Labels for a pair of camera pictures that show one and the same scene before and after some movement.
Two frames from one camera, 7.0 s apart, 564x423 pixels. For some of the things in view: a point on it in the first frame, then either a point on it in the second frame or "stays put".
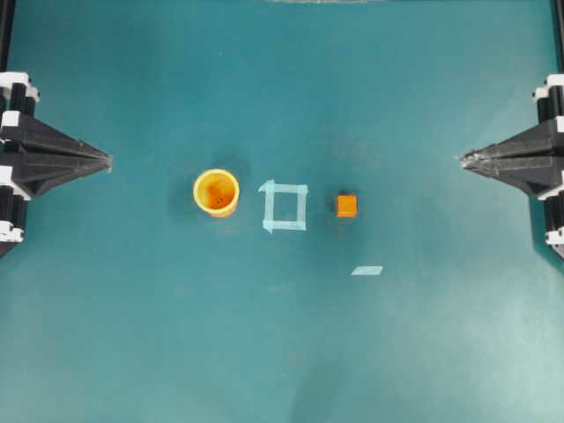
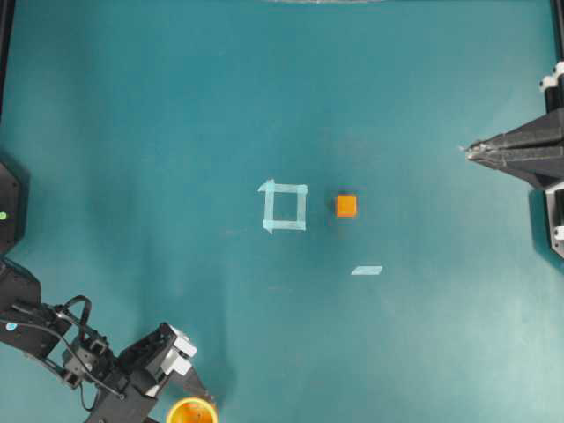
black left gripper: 34,156 -> 139,371
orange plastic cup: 216,192 -> 192,410
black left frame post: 6,21 stays put
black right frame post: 560,35 stays put
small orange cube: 347,205 stays put
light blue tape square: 270,188 stays put
